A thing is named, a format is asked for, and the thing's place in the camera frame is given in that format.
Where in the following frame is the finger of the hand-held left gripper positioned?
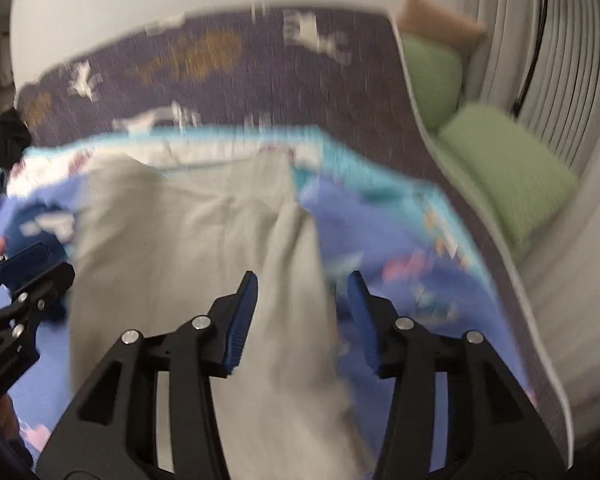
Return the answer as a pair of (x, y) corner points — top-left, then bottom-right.
(0, 242), (51, 287)
(0, 261), (76, 333)

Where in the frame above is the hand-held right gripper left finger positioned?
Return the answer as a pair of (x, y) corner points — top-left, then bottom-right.
(35, 270), (258, 480)

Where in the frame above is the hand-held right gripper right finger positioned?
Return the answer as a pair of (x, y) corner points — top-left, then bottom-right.
(347, 270), (566, 480)

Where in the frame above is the beige t-shirt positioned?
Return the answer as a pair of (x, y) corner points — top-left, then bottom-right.
(70, 152), (376, 480)

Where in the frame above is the blue printed bed sheet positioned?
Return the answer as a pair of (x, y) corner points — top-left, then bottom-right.
(0, 127), (538, 480)

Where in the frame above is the black clothing pile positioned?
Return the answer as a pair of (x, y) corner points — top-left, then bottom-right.
(0, 107), (33, 168)

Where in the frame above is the large green pillow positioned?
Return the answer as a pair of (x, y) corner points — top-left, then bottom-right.
(437, 102), (579, 257)

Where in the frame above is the deer-printed dark mattress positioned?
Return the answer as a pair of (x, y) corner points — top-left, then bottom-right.
(17, 5), (575, 461)

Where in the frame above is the small green pillow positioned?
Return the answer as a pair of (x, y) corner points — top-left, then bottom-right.
(400, 32), (464, 132)

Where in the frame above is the tan pillow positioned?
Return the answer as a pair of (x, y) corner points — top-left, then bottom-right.
(397, 0), (487, 52)

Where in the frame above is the white pleated curtain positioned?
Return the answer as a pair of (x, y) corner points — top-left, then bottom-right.
(460, 0), (600, 411)

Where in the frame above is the black floor lamp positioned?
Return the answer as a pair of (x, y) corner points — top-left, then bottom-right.
(512, 0), (570, 117)

